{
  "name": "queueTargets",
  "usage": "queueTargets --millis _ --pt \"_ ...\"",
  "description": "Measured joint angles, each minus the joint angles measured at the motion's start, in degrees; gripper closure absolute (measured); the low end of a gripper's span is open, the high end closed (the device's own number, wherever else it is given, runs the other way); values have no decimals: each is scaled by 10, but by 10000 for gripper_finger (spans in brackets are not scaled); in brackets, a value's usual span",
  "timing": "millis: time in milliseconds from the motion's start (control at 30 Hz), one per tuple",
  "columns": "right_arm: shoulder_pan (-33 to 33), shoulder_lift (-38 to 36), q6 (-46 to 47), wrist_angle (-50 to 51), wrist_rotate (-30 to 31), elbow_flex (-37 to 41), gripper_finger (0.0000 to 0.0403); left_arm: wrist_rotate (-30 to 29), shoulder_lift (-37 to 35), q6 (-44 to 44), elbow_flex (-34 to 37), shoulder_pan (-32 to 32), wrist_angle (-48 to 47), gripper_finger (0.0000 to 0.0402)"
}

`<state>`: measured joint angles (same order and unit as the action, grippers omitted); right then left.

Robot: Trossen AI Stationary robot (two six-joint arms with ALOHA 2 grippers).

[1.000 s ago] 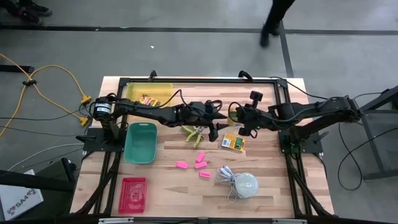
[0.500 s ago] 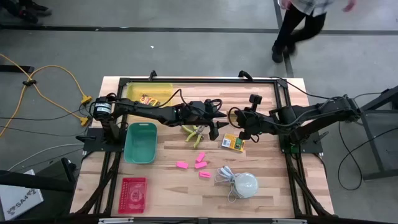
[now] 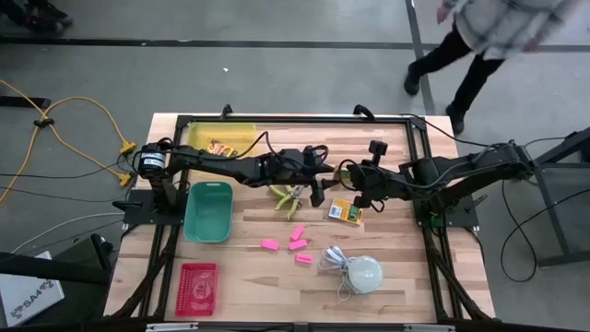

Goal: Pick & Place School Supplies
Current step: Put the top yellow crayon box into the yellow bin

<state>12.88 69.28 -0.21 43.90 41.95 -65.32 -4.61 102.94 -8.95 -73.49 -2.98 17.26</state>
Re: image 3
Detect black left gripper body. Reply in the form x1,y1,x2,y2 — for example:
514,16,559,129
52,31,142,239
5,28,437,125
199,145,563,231
275,148,324,185

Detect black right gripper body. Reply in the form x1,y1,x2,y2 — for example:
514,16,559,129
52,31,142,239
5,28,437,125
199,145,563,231
348,161,407,204

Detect green-handled pliers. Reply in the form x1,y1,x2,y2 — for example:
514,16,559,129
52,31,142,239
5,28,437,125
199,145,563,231
269,184,305,221

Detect yellow translucent plastic bin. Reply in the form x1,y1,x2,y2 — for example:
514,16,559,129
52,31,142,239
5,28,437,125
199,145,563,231
186,122,257,174

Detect white round power hub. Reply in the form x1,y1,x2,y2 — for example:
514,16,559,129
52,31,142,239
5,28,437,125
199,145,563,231
346,256,384,296

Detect teal plastic bin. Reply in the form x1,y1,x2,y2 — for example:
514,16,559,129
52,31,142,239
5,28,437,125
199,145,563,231
183,181,234,244

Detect red mesh plastic basket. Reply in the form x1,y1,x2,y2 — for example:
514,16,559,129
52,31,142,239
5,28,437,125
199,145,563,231
175,262,219,318

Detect black metal cart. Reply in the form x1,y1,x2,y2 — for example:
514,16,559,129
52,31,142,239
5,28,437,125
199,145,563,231
509,126,590,268

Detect person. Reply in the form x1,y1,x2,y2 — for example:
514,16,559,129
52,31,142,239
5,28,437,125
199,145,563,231
404,0,577,135
0,0,74,36

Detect black equipment stand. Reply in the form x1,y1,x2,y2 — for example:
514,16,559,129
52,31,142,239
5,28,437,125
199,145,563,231
0,232,114,287

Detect black floor bar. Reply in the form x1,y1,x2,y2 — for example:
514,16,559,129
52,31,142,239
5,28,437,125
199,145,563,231
0,95,52,110

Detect white cardboard box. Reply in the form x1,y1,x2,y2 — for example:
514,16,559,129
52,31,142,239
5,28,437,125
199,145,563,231
0,251,65,328

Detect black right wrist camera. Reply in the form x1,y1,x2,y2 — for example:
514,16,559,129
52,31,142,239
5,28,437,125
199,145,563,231
368,140,389,166

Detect black metal rig frame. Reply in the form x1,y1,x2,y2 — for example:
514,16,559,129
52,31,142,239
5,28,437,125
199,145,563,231
103,113,497,324

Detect white coiled power cable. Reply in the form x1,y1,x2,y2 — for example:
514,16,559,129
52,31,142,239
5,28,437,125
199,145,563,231
317,245,354,302

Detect silver aluminium bracket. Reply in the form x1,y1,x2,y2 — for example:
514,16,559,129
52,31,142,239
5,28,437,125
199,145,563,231
146,322,199,332
404,324,455,332

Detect yellow extension cord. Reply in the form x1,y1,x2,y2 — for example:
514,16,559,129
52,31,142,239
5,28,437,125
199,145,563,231
0,77,138,204

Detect black floor cable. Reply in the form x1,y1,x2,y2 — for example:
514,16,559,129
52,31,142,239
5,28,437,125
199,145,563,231
501,136,590,283

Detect white floor cable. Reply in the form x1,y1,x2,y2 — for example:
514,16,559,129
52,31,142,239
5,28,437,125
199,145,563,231
11,211,125,255

